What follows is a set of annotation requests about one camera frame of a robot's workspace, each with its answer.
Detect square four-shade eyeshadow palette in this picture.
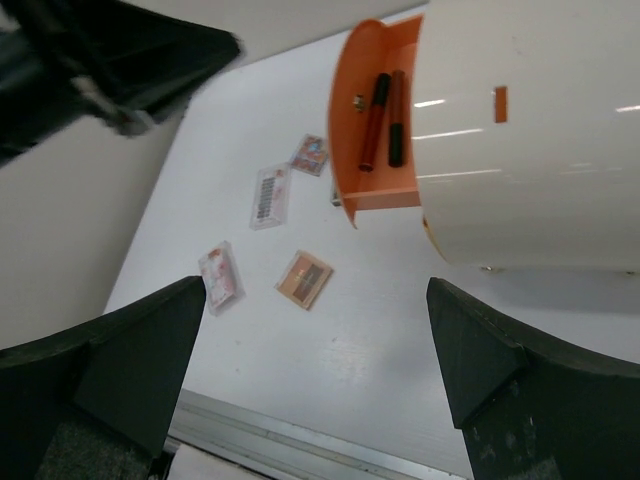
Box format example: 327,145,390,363
275,250,334,310

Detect clear pink nails box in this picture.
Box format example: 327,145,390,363
198,241,245,316

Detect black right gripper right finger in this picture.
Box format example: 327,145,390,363
426,278,639,479

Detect orange top drawer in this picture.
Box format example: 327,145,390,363
328,14,424,223

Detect orange drawer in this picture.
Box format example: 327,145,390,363
422,216,444,259
328,14,424,223

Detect dark red lip tube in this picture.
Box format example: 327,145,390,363
359,73,391,173

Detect clear false lashes box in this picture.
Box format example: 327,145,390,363
250,163,291,230

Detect cream cylindrical drawer organizer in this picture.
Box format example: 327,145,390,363
411,1,639,272

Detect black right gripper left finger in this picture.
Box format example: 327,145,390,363
1,276,206,479

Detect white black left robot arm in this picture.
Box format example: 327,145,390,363
1,1,243,165

